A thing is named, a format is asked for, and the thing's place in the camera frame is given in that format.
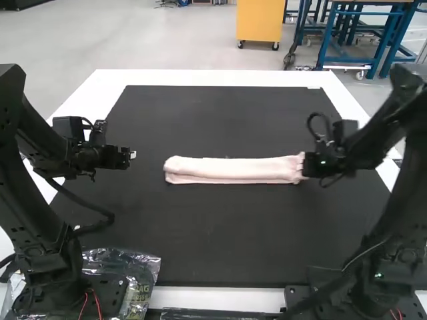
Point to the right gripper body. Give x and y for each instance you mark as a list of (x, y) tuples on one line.
[(322, 165)]

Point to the dark blue workbench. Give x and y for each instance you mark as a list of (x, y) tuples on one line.
[(300, 20)]

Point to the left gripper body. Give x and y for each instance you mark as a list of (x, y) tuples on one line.
[(111, 157)]

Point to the pale towel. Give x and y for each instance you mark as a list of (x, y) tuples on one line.
[(233, 170)]

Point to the yellow wheeled cabinet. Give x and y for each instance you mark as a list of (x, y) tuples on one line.
[(260, 20)]

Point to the silver foil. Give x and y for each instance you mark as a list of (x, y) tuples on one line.
[(140, 266)]

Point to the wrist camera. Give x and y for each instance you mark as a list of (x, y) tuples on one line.
[(66, 126), (345, 129)]

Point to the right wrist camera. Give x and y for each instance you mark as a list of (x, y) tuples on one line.
[(345, 129)]

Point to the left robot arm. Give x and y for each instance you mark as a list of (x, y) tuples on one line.
[(23, 166)]

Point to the blue workbench with wooden top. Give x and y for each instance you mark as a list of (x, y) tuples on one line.
[(388, 43)]

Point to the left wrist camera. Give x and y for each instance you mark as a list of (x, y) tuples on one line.
[(66, 126)]

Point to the black mat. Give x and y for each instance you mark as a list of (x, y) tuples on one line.
[(217, 233)]

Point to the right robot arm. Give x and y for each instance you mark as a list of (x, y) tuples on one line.
[(400, 166)]

